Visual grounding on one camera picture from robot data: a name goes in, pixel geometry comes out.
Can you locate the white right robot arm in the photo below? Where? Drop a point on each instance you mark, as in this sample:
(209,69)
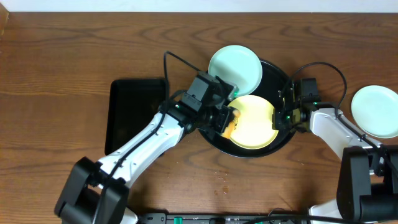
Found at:
(367,185)

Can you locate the green and yellow sponge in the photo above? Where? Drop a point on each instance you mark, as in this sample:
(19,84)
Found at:
(231,125)

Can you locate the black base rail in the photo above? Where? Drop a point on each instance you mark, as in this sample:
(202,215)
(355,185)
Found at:
(164,218)

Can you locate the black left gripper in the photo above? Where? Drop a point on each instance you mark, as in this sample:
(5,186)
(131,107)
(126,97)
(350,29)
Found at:
(224,119)

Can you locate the yellow plate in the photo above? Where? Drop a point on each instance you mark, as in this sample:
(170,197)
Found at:
(254,127)

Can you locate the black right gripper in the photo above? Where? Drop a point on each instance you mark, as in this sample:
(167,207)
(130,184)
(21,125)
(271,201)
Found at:
(278,124)

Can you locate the round black tray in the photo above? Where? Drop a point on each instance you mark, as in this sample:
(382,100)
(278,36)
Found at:
(273,80)

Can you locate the rectangular black tray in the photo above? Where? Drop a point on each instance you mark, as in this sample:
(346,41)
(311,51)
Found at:
(132,105)

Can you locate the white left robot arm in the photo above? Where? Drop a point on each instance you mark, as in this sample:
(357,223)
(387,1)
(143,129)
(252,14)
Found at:
(97,192)

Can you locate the light green plate with stain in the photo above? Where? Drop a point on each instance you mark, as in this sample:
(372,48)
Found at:
(239,65)

